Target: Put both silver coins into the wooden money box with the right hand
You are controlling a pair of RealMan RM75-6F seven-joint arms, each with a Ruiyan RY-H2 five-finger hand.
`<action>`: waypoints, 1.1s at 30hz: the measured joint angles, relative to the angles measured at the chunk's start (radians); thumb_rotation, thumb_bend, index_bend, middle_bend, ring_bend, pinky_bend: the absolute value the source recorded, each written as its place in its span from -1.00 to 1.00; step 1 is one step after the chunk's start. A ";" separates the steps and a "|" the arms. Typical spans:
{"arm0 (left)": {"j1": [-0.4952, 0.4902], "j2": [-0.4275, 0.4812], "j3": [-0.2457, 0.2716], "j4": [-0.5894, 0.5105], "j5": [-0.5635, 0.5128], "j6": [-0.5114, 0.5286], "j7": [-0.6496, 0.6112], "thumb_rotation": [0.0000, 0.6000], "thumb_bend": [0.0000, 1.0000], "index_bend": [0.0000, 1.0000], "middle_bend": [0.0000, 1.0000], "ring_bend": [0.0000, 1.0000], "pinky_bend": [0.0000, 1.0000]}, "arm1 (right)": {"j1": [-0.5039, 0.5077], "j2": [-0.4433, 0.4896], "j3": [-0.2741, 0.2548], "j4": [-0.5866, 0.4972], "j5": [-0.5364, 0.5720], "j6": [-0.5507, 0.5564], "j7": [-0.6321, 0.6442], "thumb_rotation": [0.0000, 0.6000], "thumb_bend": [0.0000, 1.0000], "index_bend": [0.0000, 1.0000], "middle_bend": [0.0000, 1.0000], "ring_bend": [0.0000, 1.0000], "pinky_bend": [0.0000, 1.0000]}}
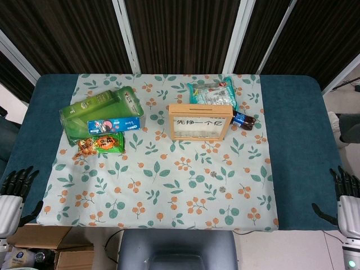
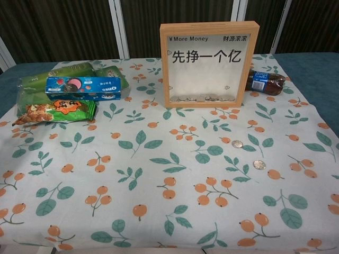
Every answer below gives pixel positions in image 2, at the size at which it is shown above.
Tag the long green snack box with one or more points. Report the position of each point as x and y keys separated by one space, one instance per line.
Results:
x=66 y=71

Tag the silver coin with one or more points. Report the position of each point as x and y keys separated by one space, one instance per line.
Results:
x=258 y=164
x=237 y=144

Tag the green nut snack bag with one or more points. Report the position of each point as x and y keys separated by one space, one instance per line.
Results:
x=66 y=109

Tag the cola bottle blue label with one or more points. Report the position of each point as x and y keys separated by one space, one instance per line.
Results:
x=272 y=84

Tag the green pack white characters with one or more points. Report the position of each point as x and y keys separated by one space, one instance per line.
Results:
x=108 y=72

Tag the dark slatted partition screen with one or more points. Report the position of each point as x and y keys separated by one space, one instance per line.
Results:
x=66 y=26

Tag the blue Oreo cookie box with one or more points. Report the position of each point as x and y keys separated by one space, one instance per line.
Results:
x=87 y=87

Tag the floral leaf print tablecloth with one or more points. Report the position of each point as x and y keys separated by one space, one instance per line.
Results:
x=159 y=185

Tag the wooden framed box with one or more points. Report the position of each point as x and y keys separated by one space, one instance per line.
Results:
x=209 y=104

